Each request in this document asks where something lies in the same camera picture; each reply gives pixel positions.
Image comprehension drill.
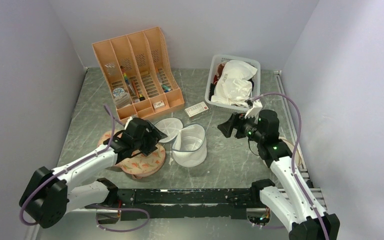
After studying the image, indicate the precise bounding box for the beige bra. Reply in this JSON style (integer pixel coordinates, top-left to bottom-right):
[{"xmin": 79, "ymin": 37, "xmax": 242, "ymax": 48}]
[{"xmin": 279, "ymin": 136, "xmax": 303, "ymax": 169}]

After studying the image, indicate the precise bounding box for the white bra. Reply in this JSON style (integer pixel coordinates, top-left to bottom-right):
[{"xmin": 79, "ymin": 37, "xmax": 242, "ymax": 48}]
[
  {"xmin": 216, "ymin": 59, "xmax": 258, "ymax": 97},
  {"xmin": 210, "ymin": 78, "xmax": 253, "ymax": 108}
]

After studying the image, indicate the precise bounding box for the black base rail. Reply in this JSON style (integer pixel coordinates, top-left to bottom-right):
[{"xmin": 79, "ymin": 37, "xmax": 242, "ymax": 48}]
[{"xmin": 101, "ymin": 187, "xmax": 267, "ymax": 221}]

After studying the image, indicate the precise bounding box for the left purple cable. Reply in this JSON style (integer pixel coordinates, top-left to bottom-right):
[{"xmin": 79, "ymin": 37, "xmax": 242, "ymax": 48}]
[{"xmin": 18, "ymin": 103, "xmax": 150, "ymax": 234}]

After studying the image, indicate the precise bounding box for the white plastic basket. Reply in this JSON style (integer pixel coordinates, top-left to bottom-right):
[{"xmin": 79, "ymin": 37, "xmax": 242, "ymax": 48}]
[{"xmin": 204, "ymin": 54, "xmax": 261, "ymax": 112}]

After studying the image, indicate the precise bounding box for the small white staples box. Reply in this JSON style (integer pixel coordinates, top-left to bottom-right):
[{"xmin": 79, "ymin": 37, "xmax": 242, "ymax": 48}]
[{"xmin": 152, "ymin": 100, "xmax": 165, "ymax": 110}]

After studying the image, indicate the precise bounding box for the orange plastic file organizer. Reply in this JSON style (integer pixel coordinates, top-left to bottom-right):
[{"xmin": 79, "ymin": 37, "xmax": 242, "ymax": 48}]
[{"xmin": 92, "ymin": 26, "xmax": 185, "ymax": 123}]

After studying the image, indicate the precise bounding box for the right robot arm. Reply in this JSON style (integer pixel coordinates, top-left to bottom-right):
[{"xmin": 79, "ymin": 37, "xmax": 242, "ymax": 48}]
[{"xmin": 217, "ymin": 109, "xmax": 340, "ymax": 240}]

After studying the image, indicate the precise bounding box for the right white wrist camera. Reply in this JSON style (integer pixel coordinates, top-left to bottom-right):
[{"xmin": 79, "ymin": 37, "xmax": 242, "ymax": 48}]
[{"xmin": 244, "ymin": 99, "xmax": 263, "ymax": 119}]

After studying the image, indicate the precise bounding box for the white grey deli box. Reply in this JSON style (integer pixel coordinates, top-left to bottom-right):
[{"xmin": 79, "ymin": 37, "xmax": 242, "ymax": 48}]
[{"xmin": 184, "ymin": 101, "xmax": 209, "ymax": 119}]

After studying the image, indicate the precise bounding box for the floral peach bra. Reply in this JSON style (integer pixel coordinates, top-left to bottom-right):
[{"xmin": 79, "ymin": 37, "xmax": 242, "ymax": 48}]
[{"xmin": 106, "ymin": 143, "xmax": 166, "ymax": 180}]

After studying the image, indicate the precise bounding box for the pink bra in basket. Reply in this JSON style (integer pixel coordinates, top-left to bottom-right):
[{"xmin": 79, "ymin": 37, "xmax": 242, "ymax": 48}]
[{"xmin": 215, "ymin": 61, "xmax": 227, "ymax": 79}]

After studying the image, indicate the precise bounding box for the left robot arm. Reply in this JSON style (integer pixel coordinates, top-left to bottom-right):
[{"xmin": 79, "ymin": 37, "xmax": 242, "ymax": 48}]
[{"xmin": 19, "ymin": 117, "xmax": 167, "ymax": 229}]

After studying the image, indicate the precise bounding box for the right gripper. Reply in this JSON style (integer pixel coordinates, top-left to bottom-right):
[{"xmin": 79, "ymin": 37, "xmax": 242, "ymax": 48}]
[{"xmin": 217, "ymin": 110, "xmax": 264, "ymax": 143}]

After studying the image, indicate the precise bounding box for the rainbow coloured pen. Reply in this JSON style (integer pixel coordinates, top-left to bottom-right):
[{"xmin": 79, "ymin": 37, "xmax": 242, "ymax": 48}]
[{"xmin": 120, "ymin": 65, "xmax": 136, "ymax": 96}]

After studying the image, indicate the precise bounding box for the round patterned tape roll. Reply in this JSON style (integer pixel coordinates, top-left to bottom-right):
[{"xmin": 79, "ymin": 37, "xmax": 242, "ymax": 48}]
[{"xmin": 112, "ymin": 87, "xmax": 125, "ymax": 98}]

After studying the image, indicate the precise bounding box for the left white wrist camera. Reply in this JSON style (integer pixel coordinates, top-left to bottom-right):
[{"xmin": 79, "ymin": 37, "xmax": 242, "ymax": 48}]
[{"xmin": 126, "ymin": 115, "xmax": 137, "ymax": 123}]

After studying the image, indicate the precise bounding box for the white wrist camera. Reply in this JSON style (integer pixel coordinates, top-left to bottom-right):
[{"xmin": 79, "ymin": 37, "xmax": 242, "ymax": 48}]
[
  {"xmin": 244, "ymin": 99, "xmax": 263, "ymax": 119},
  {"xmin": 126, "ymin": 115, "xmax": 137, "ymax": 123}
]

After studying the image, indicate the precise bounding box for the white mesh laundry bag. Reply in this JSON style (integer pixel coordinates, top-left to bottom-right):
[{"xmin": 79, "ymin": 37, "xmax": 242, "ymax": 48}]
[{"xmin": 155, "ymin": 117, "xmax": 208, "ymax": 168}]

